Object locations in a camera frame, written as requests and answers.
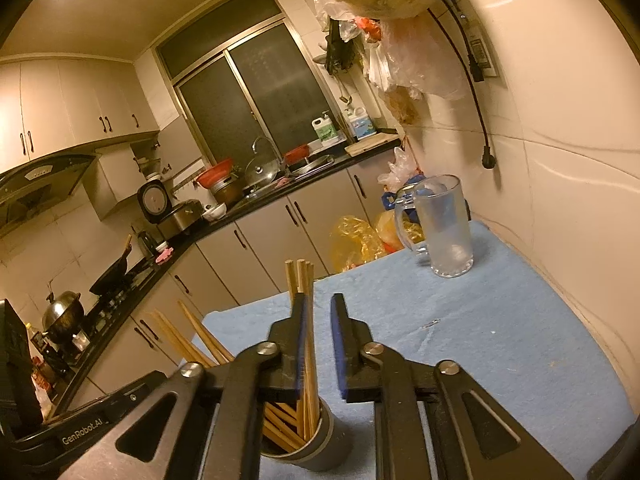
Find kitchen window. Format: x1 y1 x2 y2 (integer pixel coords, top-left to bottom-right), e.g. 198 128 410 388
156 0 351 173

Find gas stove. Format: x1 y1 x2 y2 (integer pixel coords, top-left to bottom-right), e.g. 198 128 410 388
75 260 161 341

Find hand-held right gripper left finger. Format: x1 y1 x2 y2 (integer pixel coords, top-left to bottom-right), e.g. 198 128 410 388
70 292 307 480

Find metal tray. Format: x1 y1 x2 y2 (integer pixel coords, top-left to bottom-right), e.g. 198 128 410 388
290 155 336 176

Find beige upper kitchen cabinets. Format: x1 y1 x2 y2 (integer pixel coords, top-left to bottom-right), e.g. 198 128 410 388
0 57 166 221

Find wooden cutting board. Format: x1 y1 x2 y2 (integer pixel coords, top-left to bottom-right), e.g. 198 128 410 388
344 132 402 157

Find white plastic bag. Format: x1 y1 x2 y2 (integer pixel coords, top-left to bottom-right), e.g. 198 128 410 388
377 147 423 188

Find white plastic jug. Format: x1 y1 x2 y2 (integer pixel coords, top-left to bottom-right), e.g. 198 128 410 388
347 105 376 141

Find glass pot lid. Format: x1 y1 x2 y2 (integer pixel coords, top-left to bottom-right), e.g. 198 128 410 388
244 155 280 187

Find black wok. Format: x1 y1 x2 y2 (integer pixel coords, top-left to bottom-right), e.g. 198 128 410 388
89 234 135 297

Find clear hanging plastic bags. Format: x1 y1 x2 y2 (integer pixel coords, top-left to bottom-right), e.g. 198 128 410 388
367 10 468 101

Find beige kitchen cabinets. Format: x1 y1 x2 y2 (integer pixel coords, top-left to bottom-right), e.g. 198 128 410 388
0 57 166 221
75 160 401 411

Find pile of bamboo chopsticks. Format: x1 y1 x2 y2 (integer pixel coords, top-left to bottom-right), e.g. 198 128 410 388
145 259 321 453

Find black cable with plug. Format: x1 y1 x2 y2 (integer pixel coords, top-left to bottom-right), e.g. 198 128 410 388
427 0 498 170

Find black hanging object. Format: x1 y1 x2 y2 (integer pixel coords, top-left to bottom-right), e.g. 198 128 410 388
324 16 357 75

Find green label detergent bottle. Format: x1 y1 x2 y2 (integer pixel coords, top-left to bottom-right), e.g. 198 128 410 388
311 112 338 147

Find beige lower kitchen cabinets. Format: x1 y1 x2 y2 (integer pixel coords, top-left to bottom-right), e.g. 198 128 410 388
75 160 401 411

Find light bamboo chopstick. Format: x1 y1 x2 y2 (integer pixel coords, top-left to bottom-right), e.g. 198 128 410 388
303 260 321 441

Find blue plastic bag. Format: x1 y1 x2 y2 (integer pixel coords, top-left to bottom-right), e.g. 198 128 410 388
382 175 426 211

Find steel pot with lid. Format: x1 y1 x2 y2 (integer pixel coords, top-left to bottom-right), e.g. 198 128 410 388
41 291 85 346

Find brownish hanging bag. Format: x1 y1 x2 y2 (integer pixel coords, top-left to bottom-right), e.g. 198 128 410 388
384 85 422 127

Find red plastic basin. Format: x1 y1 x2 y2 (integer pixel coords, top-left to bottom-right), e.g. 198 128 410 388
195 157 236 187

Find yellow plastic bag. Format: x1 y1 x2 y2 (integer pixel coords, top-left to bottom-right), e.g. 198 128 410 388
330 210 426 275

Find dark grey utensil holder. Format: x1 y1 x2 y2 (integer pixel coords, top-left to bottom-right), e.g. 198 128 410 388
257 397 353 473

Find blue tablecloth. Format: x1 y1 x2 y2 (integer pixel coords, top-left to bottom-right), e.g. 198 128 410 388
202 220 636 480

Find black kitchen countertop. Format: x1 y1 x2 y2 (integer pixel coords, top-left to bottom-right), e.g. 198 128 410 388
47 132 406 421

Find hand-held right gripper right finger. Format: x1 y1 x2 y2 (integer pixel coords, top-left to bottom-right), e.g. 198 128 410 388
330 294 576 480

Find range hood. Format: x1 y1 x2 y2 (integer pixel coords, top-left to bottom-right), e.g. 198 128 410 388
0 154 98 238

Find metal kitchen faucet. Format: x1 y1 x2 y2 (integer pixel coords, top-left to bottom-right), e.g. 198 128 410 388
251 136 278 161

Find row of condiment bottles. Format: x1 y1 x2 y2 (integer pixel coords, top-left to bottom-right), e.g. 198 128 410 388
27 322 68 401

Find white power strip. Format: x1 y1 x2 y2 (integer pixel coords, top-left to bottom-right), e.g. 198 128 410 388
457 15 501 81

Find clear glass mug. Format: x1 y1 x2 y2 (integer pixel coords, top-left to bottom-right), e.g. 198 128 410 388
394 174 475 279

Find rice cooker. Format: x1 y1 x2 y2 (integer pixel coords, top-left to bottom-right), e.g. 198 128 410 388
137 180 205 241

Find metal pot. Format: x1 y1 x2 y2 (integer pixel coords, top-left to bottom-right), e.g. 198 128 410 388
209 177 246 207

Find red hanging plastic bag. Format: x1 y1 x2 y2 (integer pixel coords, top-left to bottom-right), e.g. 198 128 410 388
356 16 385 43

